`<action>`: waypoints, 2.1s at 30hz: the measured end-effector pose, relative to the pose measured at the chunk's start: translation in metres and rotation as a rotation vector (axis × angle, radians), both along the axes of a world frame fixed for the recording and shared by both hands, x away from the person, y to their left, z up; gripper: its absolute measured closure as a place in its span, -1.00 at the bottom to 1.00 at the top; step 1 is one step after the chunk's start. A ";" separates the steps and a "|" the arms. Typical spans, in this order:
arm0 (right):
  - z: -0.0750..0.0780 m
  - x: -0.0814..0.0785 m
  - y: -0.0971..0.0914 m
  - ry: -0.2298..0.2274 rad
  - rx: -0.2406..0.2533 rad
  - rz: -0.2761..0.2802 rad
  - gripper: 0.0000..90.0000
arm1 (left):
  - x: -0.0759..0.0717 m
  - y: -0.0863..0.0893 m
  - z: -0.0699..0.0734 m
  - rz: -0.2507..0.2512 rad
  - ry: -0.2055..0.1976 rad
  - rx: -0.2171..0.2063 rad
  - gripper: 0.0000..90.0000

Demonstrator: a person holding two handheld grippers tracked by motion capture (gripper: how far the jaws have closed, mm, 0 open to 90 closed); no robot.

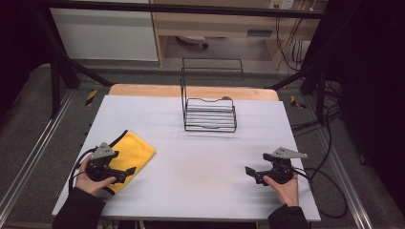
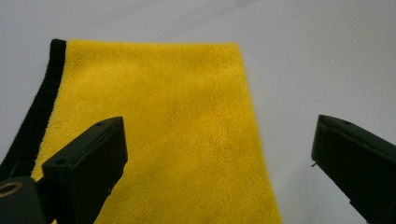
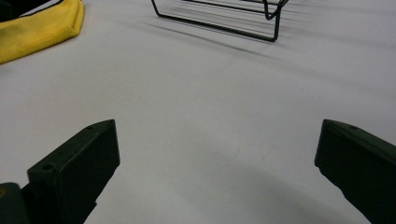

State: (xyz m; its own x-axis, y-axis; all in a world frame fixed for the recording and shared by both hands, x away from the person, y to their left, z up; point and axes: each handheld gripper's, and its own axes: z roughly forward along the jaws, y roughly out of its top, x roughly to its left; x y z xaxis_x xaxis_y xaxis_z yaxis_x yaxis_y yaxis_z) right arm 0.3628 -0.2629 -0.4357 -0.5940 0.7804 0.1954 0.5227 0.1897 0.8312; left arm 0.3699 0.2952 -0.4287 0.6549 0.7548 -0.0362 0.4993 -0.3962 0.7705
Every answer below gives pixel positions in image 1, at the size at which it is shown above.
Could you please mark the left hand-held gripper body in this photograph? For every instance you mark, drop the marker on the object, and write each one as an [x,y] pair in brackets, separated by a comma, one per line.
[100,165]

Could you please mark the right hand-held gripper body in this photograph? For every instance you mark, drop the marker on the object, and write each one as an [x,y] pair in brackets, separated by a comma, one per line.
[281,170]

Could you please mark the yellow cloth with black trim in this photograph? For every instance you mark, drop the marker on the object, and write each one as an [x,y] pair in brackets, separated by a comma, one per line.
[135,151]

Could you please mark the person's right hand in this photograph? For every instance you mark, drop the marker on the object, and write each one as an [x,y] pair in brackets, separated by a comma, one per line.
[288,192]

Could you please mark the person's left hand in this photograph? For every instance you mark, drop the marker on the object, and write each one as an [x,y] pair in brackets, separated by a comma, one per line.
[87,186]

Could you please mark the yellow black tape marker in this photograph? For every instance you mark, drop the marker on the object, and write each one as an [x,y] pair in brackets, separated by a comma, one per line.
[296,102]
[91,97]

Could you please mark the black curtain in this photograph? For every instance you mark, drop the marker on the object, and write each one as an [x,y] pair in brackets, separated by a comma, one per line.
[372,95]

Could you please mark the white cabinet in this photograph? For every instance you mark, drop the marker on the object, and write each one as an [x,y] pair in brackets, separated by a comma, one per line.
[105,35]

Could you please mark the white chair base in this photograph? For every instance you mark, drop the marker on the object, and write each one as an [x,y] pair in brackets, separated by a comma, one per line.
[191,39]

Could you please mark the wooden desk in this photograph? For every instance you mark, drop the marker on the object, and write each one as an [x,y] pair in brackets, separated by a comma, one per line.
[223,24]

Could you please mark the white power socket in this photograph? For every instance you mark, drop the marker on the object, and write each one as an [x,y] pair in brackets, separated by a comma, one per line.
[281,4]

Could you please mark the aluminium rail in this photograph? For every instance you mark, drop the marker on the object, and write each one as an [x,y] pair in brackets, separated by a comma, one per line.
[35,149]
[347,184]

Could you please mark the black metal frame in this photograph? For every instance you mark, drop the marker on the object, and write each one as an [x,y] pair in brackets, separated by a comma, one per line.
[178,9]

